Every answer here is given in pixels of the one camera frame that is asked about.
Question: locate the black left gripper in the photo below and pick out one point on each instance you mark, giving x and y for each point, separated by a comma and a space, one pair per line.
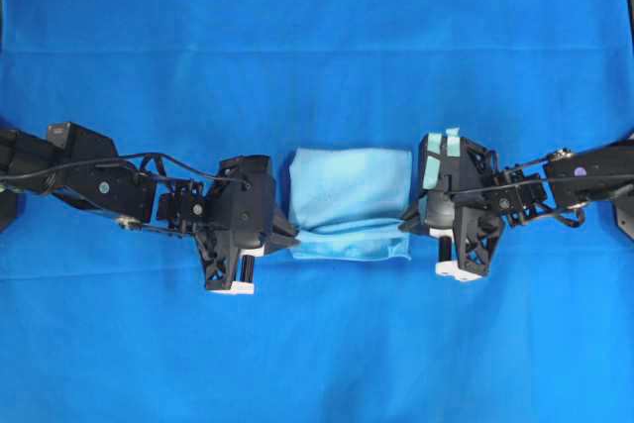
239, 224

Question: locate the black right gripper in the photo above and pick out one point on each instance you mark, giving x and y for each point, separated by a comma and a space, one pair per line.
462, 169

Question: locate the light blue towel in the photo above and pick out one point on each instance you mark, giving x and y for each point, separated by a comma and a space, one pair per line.
346, 204

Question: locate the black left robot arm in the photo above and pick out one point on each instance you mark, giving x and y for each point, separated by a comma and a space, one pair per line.
150, 192

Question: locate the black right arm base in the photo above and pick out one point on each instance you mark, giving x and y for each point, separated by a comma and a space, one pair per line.
624, 215

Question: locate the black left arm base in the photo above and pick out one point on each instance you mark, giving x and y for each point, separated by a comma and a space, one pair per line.
9, 208

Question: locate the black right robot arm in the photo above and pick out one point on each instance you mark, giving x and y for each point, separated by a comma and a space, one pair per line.
569, 182

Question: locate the royal blue table cloth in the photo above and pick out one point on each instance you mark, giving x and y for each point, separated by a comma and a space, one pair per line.
103, 325

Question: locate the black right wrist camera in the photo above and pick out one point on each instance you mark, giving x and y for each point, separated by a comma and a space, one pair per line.
436, 211

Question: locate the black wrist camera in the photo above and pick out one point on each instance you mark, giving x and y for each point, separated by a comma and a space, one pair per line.
242, 167
436, 211

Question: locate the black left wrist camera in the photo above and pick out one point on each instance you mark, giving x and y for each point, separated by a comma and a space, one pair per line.
242, 167

